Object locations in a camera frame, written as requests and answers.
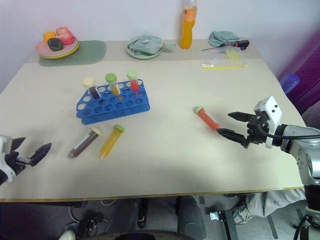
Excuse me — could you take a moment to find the dark rounded grey shape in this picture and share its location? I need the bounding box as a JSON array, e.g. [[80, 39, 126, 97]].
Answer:
[[174, 196, 209, 237]]

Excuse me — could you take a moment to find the orange drink plastic bottle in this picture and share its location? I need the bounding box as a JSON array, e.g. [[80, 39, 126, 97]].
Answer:
[[179, 0, 199, 50]]

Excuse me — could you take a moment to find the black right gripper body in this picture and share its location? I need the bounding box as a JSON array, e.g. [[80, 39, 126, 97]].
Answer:
[[240, 112, 270, 149]]

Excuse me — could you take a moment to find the purple textured fabric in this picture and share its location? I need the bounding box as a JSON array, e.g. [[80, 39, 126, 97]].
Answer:
[[281, 32, 320, 118]]

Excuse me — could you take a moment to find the cream cap dark liquid tube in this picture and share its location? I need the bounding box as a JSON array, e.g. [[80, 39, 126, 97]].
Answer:
[[67, 127, 104, 161], [82, 76, 101, 100]]

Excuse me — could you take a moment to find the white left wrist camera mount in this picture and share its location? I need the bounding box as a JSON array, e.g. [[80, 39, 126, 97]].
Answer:
[[0, 134, 20, 185]]

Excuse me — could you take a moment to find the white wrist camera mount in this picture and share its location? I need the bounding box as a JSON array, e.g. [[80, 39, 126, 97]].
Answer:
[[253, 96, 283, 150], [0, 134, 20, 185]]

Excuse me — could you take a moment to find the blue ribbed plastic object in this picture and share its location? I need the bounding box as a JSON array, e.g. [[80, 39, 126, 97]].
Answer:
[[279, 73, 301, 95]]

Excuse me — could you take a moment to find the clear plastic zip bag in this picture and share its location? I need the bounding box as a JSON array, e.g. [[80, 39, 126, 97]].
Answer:
[[199, 44, 249, 71]]

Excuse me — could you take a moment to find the beige table mat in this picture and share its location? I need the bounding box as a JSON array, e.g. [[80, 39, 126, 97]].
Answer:
[[0, 58, 309, 202]]

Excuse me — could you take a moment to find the stack of plates with toys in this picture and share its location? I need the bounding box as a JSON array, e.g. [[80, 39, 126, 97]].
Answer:
[[36, 37, 79, 58]]

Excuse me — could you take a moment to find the green cap yellow liquid tube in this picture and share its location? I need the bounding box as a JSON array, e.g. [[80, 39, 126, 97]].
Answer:
[[98, 124, 126, 161], [104, 73, 121, 97]]

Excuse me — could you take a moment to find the pink toy fruit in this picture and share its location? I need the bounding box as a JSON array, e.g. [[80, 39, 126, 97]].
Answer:
[[55, 26, 75, 46]]

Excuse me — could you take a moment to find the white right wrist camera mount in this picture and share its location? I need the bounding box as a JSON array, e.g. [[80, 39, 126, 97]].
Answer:
[[253, 96, 283, 150]]

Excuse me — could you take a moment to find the teal crumpled cloth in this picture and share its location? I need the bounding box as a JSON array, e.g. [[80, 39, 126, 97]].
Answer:
[[208, 30, 241, 48]]

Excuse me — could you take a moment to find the dark purple toy fruit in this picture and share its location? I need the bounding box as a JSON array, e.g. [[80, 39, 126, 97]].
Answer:
[[47, 37, 64, 52]]

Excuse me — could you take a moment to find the red black handle screwdriver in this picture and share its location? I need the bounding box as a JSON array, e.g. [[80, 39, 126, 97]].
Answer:
[[200, 39, 251, 52]]

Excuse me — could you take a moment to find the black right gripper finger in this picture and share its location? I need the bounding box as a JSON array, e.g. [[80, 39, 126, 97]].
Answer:
[[215, 127, 249, 149], [227, 111, 254, 123]]

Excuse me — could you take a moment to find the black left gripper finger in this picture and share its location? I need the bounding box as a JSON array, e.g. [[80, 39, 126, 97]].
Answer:
[[11, 136, 27, 154], [28, 142, 53, 167]]

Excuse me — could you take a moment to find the grey trouser leg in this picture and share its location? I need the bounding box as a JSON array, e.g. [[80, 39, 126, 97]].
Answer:
[[246, 187, 308, 219]]

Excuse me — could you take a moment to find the green placemat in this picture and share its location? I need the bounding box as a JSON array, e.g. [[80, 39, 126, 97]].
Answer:
[[38, 40, 107, 68]]

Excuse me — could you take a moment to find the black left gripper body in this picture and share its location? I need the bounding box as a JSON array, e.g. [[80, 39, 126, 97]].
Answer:
[[4, 151, 34, 176]]

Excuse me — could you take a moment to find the grey white sneaker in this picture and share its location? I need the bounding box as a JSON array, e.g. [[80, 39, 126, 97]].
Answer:
[[231, 201, 254, 228]]

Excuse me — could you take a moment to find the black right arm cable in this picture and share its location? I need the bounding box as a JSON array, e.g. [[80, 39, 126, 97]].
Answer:
[[257, 123, 320, 139]]

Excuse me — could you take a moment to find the yellow plate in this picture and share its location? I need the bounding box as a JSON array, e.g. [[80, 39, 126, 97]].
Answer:
[[38, 43, 81, 61]]

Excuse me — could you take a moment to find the orange toy fruit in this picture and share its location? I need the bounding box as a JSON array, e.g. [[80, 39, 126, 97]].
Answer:
[[43, 31, 57, 43]]

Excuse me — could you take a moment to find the green cap red liquid tube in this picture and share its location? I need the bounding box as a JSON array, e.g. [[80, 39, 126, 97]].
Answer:
[[194, 105, 222, 132], [126, 69, 141, 93]]

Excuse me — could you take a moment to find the black metal table frame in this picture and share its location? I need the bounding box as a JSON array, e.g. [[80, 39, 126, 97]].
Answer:
[[208, 209, 240, 240]]

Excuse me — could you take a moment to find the pale green plate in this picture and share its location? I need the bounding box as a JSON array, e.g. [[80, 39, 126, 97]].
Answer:
[[125, 35, 165, 61]]

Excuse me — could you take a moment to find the blue test tube rack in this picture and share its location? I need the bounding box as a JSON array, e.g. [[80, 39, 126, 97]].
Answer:
[[74, 79, 152, 126]]

